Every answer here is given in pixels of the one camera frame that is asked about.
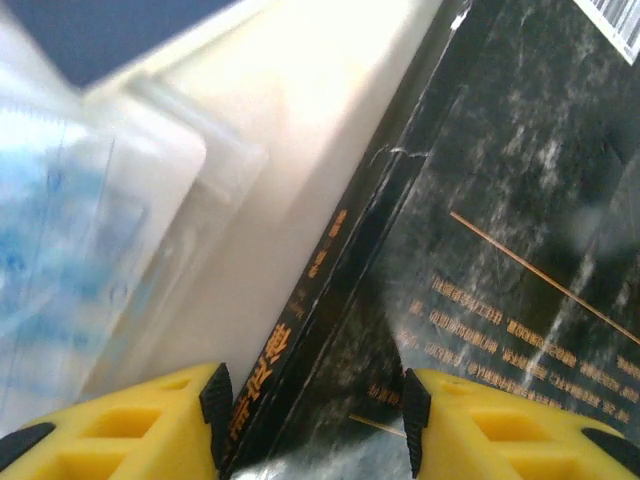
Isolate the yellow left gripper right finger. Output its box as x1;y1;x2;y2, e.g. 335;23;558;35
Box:
399;367;640;480

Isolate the clear ruler set package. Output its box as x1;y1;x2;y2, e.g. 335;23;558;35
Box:
0;59;269;416

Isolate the blue book with yellow label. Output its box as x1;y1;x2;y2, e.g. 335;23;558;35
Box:
9;0;261;89

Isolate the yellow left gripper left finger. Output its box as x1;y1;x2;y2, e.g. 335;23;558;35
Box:
0;362;234;480

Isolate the black book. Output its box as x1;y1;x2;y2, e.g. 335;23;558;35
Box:
219;0;640;480

